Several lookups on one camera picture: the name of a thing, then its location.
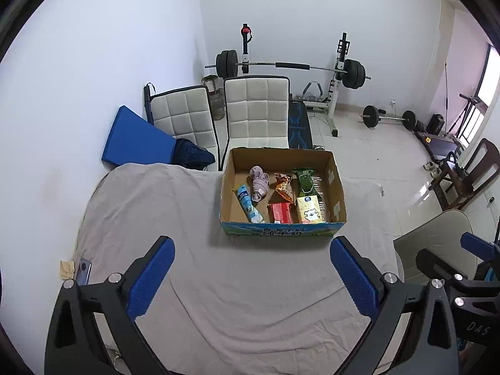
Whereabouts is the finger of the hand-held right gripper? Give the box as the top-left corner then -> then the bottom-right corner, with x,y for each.
416,248 -> 475,282
460,232 -> 500,260

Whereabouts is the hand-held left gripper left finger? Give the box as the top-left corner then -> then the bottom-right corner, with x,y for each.
44,235 -> 176,375

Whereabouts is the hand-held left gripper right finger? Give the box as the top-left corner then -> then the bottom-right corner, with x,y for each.
329,235 -> 459,375

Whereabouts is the yellow tissue pack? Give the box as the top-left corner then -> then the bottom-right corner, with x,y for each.
296,195 -> 323,225

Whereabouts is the red snack packet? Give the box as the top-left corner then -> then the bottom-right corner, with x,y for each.
267,202 -> 293,225

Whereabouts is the cardboard box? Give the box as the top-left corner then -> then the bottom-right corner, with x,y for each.
219,147 -> 348,237

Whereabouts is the green snack packet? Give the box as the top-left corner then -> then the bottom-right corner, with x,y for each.
291,167 -> 322,200

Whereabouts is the orange snack packet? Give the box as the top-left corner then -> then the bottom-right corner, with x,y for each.
272,172 -> 294,204

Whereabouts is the blue white tube packet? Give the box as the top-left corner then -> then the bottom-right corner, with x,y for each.
232,185 -> 264,224

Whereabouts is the purple cloth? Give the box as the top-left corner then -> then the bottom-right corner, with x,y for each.
249,166 -> 270,203

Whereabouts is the beige office chair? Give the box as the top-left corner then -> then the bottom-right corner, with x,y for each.
392,209 -> 479,286

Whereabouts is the blue smartphone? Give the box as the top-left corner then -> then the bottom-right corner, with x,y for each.
74,258 -> 92,286

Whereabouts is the brown wooden chair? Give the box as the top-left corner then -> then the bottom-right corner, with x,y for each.
427,138 -> 500,212

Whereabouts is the grey table cloth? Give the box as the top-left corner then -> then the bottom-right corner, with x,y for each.
76,163 -> 399,375

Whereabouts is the beige folded paper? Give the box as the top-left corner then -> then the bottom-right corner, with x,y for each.
58,260 -> 76,281

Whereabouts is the black exercise machine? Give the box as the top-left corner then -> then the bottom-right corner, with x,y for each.
414,129 -> 463,157

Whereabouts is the black tripod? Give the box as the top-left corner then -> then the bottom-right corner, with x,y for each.
445,93 -> 489,137

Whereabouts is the dark blue garment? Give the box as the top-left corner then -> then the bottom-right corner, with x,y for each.
172,138 -> 216,169

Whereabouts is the blue foam mat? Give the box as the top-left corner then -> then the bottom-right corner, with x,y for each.
102,105 -> 176,167

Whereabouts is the short barbell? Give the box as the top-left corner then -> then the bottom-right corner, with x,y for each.
359,105 -> 418,130

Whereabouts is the black bench pad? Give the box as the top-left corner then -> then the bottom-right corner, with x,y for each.
288,101 -> 313,150

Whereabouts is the white padded chair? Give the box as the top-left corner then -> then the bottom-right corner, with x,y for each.
148,85 -> 219,165
222,75 -> 292,165

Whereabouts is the black blue rod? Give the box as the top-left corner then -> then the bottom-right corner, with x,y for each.
143,83 -> 155,123

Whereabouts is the white weight bench rack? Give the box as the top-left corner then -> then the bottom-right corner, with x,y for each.
239,23 -> 352,138

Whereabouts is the clear plastic jug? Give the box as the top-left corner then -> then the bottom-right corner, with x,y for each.
211,93 -> 226,121

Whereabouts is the grey ab trainer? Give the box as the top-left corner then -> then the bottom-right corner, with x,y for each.
297,81 -> 329,104

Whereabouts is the long barbell with black plates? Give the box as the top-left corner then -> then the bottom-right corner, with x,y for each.
205,49 -> 372,90

